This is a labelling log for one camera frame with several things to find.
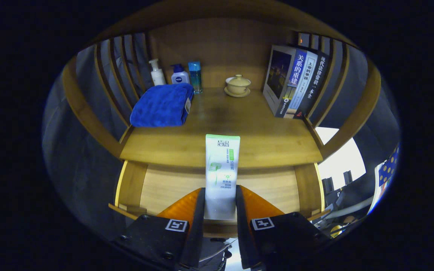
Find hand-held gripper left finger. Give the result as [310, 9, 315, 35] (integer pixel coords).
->
[112, 187, 206, 269]

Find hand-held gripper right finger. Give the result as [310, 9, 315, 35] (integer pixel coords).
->
[235, 184, 332, 270]

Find wooden drawer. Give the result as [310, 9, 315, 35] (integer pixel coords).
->
[108, 160, 332, 241]

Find white and green tube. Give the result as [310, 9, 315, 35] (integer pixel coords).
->
[205, 134, 241, 221]

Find wooden countertop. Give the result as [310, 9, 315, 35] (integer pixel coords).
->
[120, 87, 323, 169]

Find white box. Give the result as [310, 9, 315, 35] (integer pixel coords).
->
[315, 127, 366, 190]

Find folded blue towel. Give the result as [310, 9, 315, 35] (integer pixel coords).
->
[130, 83, 195, 128]

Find black backdrop cloth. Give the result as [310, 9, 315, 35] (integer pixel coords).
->
[43, 32, 400, 241]

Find beige saucer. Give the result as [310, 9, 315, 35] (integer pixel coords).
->
[224, 87, 251, 98]

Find beige lidded tea cup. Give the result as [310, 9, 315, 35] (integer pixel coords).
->
[226, 75, 251, 94]

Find teal bottle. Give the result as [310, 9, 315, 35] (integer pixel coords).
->
[188, 61, 203, 94]

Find white bottle with blue cap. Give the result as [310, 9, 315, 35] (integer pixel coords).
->
[171, 64, 190, 85]

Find white pump bottle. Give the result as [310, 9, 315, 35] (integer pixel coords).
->
[149, 58, 167, 86]

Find book with pale spine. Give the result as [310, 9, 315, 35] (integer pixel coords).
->
[283, 51, 319, 119]

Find blue dotted gift bag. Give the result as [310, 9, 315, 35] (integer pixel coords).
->
[378, 145, 399, 187]

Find thick book with blue spine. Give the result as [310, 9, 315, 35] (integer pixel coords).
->
[263, 45, 308, 118]

